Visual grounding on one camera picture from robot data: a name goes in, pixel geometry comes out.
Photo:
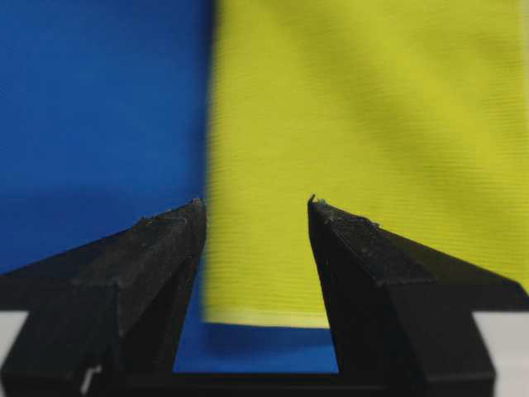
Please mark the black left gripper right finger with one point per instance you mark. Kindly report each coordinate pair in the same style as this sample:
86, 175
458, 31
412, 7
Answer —
424, 322

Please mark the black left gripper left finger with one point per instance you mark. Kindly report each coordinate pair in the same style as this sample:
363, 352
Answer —
81, 322

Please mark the yellow-green microfiber towel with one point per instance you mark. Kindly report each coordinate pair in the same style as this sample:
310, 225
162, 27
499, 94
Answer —
413, 114

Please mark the blue table cloth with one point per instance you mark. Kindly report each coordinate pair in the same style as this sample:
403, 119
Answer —
116, 110

